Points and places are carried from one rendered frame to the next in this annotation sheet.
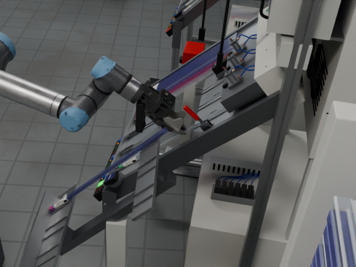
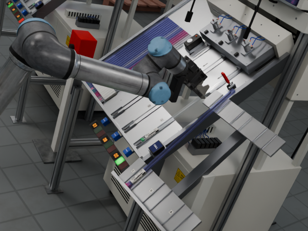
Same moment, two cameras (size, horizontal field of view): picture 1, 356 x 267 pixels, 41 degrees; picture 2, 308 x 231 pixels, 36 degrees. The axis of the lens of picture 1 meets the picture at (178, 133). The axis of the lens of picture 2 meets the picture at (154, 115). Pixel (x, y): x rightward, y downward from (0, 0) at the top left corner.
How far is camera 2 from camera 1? 1.35 m
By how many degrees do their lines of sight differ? 39
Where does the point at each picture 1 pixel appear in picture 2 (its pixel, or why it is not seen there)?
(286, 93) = (302, 52)
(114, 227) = (207, 179)
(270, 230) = not seen: hidden behind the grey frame
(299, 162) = not seen: hidden behind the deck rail
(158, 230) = (84, 213)
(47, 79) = not seen: outside the picture
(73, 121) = (167, 94)
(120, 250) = (201, 201)
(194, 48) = (85, 35)
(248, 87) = (266, 52)
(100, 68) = (166, 46)
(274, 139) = (285, 88)
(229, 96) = (252, 61)
